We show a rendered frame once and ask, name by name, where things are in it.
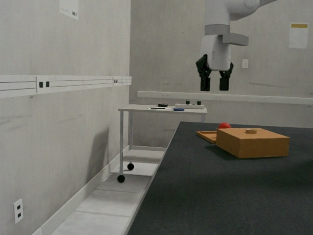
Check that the tan square tray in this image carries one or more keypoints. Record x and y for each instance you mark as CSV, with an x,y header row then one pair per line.
x,y
208,135

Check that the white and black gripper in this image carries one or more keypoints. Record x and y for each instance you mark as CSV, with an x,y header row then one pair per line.
x,y
214,55

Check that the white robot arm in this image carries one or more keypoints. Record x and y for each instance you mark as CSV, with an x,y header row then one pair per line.
x,y
218,14

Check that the brown wooden box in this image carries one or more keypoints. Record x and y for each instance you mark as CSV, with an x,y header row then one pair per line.
x,y
252,142

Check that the red ball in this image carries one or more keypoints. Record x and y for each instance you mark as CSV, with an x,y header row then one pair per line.
x,y
224,125

